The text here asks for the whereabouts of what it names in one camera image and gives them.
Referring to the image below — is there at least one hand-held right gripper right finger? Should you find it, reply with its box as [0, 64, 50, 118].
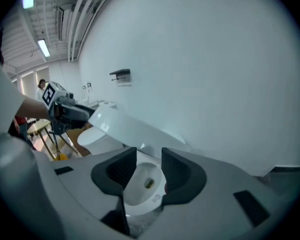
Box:
[139, 147, 291, 240]

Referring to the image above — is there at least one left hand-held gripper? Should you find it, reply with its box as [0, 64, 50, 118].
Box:
[41, 81, 96, 135]

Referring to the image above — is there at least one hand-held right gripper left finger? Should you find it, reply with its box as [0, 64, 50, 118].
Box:
[33, 146, 138, 237]

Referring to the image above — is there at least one white plastic curved appliance part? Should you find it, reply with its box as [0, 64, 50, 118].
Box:
[87, 106, 192, 157]

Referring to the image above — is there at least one person's left forearm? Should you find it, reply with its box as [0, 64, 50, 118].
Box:
[14, 95, 52, 121]

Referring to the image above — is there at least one white tank toilet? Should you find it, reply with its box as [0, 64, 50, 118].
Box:
[76, 100, 125, 156]

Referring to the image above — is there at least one white smart toilet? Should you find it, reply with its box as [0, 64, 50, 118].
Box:
[123, 143, 168, 217]

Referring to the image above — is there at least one person's left hand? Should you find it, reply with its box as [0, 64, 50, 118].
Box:
[53, 105, 65, 121]

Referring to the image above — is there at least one brown cardboard box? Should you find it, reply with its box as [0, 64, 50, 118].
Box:
[66, 123, 92, 157]

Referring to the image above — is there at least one round wooden table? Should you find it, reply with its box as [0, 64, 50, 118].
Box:
[26, 118, 78, 160]

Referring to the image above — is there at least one ceiling air conditioner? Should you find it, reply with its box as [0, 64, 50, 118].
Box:
[56, 5, 72, 42]

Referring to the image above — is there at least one black wall shelf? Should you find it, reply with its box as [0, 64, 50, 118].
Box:
[109, 68, 131, 82]

